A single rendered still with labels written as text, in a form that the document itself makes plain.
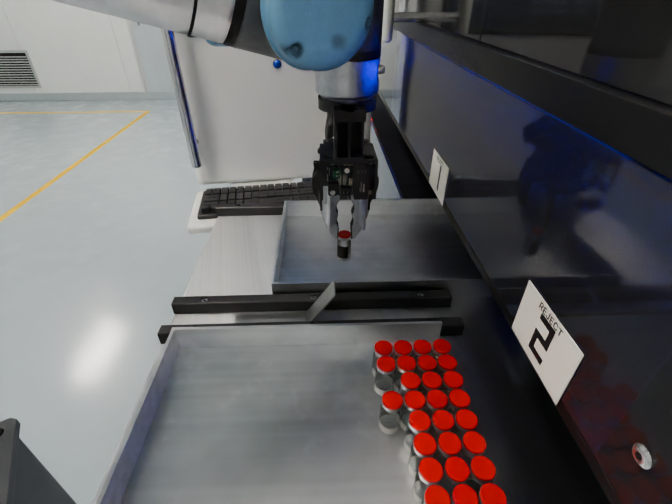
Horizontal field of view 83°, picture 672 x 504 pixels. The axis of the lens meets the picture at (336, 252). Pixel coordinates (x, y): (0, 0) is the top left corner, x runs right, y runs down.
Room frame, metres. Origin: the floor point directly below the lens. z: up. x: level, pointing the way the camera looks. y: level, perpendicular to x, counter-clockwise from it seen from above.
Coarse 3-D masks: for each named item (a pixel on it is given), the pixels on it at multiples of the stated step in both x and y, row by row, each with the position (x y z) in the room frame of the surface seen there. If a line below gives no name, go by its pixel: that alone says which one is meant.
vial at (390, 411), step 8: (392, 392) 0.24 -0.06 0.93; (384, 400) 0.23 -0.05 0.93; (392, 400) 0.23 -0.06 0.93; (400, 400) 0.23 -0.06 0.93; (384, 408) 0.22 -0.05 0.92; (392, 408) 0.22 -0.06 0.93; (400, 408) 0.22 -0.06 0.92; (384, 416) 0.22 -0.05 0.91; (392, 416) 0.22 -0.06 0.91; (400, 416) 0.22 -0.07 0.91; (384, 424) 0.22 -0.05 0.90; (392, 424) 0.22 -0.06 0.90; (384, 432) 0.22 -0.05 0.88; (392, 432) 0.22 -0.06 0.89
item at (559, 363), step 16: (528, 288) 0.26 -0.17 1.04; (528, 304) 0.25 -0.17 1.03; (544, 304) 0.24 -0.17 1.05; (528, 320) 0.25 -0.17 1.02; (528, 336) 0.24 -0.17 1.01; (544, 336) 0.22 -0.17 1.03; (560, 336) 0.21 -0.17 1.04; (528, 352) 0.23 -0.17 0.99; (544, 352) 0.21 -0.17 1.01; (560, 352) 0.20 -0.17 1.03; (576, 352) 0.19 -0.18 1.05; (544, 368) 0.21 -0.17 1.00; (560, 368) 0.19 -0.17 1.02; (576, 368) 0.18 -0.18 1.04; (544, 384) 0.20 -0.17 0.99; (560, 384) 0.19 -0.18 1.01
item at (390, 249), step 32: (288, 224) 0.65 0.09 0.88; (320, 224) 0.65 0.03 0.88; (384, 224) 0.65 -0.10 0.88; (416, 224) 0.65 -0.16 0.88; (448, 224) 0.65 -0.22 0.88; (288, 256) 0.54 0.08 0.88; (320, 256) 0.54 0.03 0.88; (352, 256) 0.54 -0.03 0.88; (384, 256) 0.54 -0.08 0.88; (416, 256) 0.54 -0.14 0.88; (448, 256) 0.54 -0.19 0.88; (288, 288) 0.42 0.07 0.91; (320, 288) 0.43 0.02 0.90; (352, 288) 0.43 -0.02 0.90; (384, 288) 0.43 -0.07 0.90; (416, 288) 0.43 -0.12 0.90; (448, 288) 0.43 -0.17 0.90; (480, 288) 0.43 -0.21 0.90
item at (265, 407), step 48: (192, 336) 0.33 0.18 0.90; (240, 336) 0.34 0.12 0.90; (288, 336) 0.34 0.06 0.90; (336, 336) 0.34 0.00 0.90; (384, 336) 0.34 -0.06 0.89; (432, 336) 0.35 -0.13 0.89; (192, 384) 0.28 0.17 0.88; (240, 384) 0.28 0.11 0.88; (288, 384) 0.28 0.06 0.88; (336, 384) 0.28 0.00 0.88; (144, 432) 0.22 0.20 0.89; (192, 432) 0.22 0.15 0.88; (240, 432) 0.22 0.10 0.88; (288, 432) 0.22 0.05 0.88; (336, 432) 0.22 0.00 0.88; (144, 480) 0.17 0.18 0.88; (192, 480) 0.17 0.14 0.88; (240, 480) 0.17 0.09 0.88; (288, 480) 0.17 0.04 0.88; (336, 480) 0.17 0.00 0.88; (384, 480) 0.17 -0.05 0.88
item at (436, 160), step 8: (432, 160) 0.60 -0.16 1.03; (440, 160) 0.56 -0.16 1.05; (432, 168) 0.60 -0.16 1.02; (448, 168) 0.52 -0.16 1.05; (432, 176) 0.59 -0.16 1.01; (440, 176) 0.55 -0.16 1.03; (432, 184) 0.58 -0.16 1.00; (440, 184) 0.54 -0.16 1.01; (440, 192) 0.54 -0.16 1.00; (440, 200) 0.53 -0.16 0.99
